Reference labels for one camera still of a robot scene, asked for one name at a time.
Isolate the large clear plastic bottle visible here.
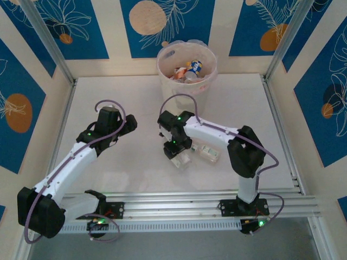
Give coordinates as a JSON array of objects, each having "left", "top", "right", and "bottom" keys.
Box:
[{"left": 169, "top": 146, "right": 195, "bottom": 171}]

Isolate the blue yellow label bottle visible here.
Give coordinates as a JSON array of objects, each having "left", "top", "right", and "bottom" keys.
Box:
[{"left": 189, "top": 60, "right": 204, "bottom": 76}]

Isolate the green white label bottle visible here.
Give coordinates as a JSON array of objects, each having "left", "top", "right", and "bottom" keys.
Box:
[{"left": 191, "top": 144, "right": 222, "bottom": 164}]

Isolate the white plastic bucket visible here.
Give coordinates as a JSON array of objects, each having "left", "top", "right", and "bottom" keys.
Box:
[{"left": 156, "top": 38, "right": 219, "bottom": 96}]

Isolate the black controller box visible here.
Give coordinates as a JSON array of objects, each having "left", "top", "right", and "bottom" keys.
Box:
[
  {"left": 86, "top": 218, "right": 110, "bottom": 239},
  {"left": 240, "top": 217, "right": 269, "bottom": 236}
]

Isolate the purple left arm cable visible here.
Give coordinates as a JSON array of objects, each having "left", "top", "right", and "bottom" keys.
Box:
[{"left": 23, "top": 99, "right": 127, "bottom": 244}]

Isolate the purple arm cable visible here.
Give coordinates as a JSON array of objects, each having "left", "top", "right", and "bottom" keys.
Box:
[
  {"left": 158, "top": 93, "right": 285, "bottom": 236},
  {"left": 23, "top": 99, "right": 127, "bottom": 244}
]

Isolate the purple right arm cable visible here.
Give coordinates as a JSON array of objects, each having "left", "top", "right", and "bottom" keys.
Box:
[{"left": 158, "top": 93, "right": 285, "bottom": 236}]

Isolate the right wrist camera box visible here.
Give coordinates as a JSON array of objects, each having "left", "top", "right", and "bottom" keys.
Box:
[{"left": 170, "top": 154, "right": 183, "bottom": 168}]

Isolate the aluminium side rail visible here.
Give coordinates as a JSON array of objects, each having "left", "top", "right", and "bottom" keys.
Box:
[
  {"left": 23, "top": 80, "right": 78, "bottom": 217},
  {"left": 261, "top": 75, "right": 309, "bottom": 196}
]

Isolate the aluminium front rail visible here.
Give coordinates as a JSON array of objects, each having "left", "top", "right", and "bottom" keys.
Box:
[{"left": 23, "top": 191, "right": 325, "bottom": 223}]

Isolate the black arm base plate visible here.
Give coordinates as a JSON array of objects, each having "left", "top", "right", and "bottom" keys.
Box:
[
  {"left": 219, "top": 198, "right": 270, "bottom": 217},
  {"left": 75, "top": 201, "right": 125, "bottom": 220}
]

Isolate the white slotted cable duct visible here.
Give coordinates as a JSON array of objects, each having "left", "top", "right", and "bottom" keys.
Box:
[{"left": 34, "top": 218, "right": 243, "bottom": 234}]

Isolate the aluminium frame post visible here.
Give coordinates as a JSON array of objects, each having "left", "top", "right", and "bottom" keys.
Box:
[
  {"left": 15, "top": 223, "right": 37, "bottom": 260},
  {"left": 20, "top": 0, "right": 76, "bottom": 86},
  {"left": 264, "top": 0, "right": 315, "bottom": 82},
  {"left": 307, "top": 216, "right": 327, "bottom": 260}
]

